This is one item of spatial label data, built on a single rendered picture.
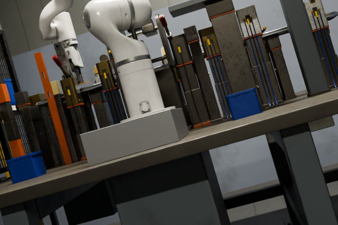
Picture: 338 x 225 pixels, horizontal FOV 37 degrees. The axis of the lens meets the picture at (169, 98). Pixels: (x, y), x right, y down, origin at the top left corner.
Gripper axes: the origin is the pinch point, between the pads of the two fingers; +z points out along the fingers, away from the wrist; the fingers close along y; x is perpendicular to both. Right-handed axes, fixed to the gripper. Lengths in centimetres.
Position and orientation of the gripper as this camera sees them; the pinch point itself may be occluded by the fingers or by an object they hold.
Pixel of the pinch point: (78, 79)
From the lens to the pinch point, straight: 235.4
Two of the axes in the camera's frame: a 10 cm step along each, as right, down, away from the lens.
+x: -9.5, 2.8, 1.1
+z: 2.8, 9.6, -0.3
